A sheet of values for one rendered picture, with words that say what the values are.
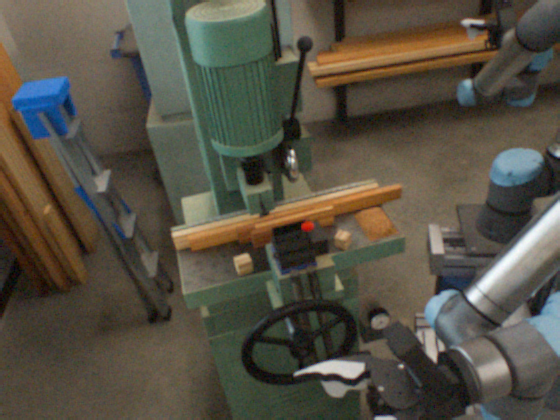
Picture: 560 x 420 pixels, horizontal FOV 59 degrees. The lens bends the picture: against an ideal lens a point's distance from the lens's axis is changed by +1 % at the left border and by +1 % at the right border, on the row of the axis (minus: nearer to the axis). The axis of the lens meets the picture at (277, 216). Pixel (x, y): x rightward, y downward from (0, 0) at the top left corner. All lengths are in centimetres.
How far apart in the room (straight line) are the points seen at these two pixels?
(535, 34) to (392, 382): 87
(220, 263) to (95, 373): 122
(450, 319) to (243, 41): 65
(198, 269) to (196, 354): 102
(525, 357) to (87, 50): 330
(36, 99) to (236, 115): 96
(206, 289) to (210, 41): 60
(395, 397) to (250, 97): 70
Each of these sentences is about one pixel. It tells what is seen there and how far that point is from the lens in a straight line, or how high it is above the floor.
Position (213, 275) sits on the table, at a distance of 130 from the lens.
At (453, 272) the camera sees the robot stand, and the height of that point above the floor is 70.
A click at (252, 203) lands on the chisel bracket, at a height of 104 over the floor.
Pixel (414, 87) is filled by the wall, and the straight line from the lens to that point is 394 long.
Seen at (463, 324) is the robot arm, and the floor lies 115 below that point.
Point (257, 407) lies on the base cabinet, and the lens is 172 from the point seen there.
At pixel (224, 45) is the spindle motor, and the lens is 105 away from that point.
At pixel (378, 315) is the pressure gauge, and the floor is 69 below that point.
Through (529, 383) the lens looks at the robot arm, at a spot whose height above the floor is 121.
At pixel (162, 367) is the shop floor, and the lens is 232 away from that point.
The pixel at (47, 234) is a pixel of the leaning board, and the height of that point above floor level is 35.
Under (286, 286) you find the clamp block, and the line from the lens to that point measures 119.
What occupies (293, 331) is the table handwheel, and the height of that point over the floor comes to 83.
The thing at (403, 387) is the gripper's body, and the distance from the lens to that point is 65.
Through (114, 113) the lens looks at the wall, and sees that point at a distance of 378.
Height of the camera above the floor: 179
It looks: 38 degrees down
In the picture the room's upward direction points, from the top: 8 degrees counter-clockwise
